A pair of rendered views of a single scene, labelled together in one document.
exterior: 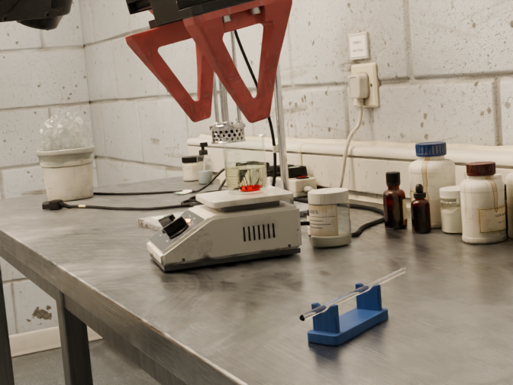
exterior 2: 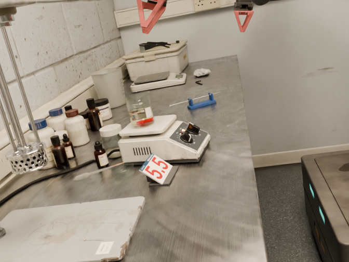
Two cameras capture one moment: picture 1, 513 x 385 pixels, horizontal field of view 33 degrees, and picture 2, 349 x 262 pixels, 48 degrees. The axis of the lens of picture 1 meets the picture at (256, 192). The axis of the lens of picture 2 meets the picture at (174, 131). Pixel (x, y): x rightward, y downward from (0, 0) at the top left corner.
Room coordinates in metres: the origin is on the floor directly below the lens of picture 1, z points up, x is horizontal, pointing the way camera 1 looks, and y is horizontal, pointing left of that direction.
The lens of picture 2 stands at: (1.98, 0.64, 1.11)
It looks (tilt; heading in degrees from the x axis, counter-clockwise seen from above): 18 degrees down; 216
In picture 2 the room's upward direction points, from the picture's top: 11 degrees counter-clockwise
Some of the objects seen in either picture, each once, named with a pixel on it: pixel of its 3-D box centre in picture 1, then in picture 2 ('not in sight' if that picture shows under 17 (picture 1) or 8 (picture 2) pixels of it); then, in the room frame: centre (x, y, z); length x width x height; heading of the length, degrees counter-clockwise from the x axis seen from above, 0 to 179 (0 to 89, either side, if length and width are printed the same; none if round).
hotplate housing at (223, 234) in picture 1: (228, 228); (161, 140); (1.23, 0.04, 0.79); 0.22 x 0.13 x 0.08; 105
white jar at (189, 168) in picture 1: (193, 168); not in sight; (2.35, 0.16, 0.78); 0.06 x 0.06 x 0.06
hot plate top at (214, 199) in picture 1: (243, 196); (148, 125); (1.24, 0.02, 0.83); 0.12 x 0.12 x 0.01; 15
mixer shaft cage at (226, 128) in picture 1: (223, 74); (8, 97); (1.60, 0.04, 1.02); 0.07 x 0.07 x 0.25
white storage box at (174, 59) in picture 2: not in sight; (159, 60); (0.17, -0.71, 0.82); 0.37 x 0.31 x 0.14; 23
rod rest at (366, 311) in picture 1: (348, 312); (201, 100); (0.81, -0.08, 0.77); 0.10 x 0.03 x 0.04; 143
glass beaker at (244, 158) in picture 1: (246, 165); (139, 110); (1.25, 0.01, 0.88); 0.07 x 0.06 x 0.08; 121
